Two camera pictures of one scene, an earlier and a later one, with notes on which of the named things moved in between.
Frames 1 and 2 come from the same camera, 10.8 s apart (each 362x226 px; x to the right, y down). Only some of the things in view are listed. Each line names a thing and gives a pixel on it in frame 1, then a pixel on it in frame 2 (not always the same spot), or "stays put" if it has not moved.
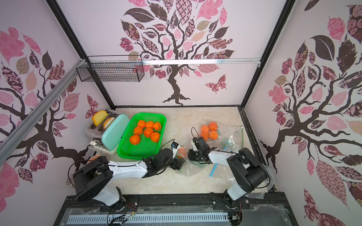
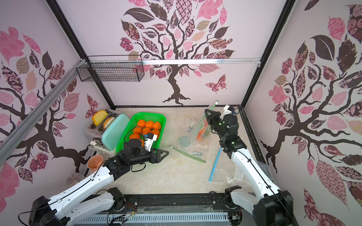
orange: x=147 y=132 stays put
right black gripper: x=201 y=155 → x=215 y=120
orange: x=138 y=130 stays put
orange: x=149 y=124 stays put
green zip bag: x=190 y=168 → x=188 y=143
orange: x=141 y=123 stays put
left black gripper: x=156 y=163 → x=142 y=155
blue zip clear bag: x=223 y=173 stays put
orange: x=157 y=125 stays put
